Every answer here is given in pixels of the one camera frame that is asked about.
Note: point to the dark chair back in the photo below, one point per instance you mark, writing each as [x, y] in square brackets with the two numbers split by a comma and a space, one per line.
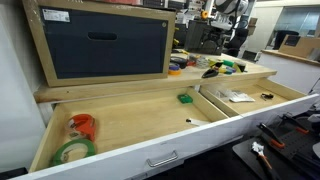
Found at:
[285, 38]

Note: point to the brown cardboard box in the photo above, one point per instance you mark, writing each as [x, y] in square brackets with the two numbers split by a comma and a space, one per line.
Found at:
[300, 45]

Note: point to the black orange spring clamp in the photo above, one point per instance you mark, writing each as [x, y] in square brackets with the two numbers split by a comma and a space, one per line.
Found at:
[295, 123]
[271, 135]

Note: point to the orange red tape roll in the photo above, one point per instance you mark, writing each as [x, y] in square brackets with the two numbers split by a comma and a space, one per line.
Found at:
[190, 63]

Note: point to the clear plastic box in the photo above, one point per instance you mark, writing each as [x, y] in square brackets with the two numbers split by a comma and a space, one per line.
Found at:
[216, 91]
[227, 94]

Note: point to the green tape roll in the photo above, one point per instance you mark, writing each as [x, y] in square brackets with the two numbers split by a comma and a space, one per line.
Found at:
[83, 144]

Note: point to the green tape box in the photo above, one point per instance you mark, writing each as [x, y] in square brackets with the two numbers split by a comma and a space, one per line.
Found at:
[185, 98]

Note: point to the purple tape roll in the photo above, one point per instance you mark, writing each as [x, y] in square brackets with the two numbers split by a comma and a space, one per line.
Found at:
[232, 69]

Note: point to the stacked cardboard boxes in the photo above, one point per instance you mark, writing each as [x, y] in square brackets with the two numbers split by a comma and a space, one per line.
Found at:
[253, 25]

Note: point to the white black marker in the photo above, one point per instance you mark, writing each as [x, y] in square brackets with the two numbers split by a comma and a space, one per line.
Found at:
[198, 122]

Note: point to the teal tape roll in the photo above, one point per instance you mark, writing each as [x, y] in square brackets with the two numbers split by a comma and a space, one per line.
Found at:
[228, 71]

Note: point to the black metal clamp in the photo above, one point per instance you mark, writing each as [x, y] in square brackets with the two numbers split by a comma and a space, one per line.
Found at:
[266, 96]

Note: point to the cardboard box with dark panel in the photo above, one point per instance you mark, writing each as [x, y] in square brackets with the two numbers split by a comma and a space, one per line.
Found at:
[100, 43]

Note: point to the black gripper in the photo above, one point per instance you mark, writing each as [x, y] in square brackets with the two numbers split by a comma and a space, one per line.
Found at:
[211, 43]

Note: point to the white counter wooden top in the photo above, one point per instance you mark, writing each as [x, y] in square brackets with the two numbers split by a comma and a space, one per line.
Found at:
[290, 70]

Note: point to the wooden drawer white front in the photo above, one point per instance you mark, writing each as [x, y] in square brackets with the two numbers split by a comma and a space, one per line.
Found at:
[283, 95]
[140, 113]

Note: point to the blue tape roll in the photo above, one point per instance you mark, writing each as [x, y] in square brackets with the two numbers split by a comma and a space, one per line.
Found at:
[174, 66]

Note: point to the grey duct tape roll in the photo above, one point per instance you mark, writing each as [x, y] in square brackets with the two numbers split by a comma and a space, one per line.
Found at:
[192, 57]

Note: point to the orange tape dispenser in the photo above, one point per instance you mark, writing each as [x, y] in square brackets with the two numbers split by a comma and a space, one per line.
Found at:
[85, 125]

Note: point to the wide black tape roll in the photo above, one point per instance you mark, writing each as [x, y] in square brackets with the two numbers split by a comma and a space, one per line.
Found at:
[178, 62]

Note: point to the green plastic tube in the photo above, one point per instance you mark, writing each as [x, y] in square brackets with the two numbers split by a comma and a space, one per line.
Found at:
[228, 63]

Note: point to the black yellow hand tool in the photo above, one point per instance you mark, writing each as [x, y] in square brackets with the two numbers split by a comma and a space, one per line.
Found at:
[181, 52]

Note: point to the silver foil bag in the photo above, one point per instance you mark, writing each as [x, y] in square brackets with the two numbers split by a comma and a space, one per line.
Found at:
[241, 97]

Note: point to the black tool tray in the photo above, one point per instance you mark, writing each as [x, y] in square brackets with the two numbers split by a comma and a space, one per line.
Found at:
[293, 156]

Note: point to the black office chair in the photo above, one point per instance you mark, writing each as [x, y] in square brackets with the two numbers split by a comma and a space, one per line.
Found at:
[238, 41]

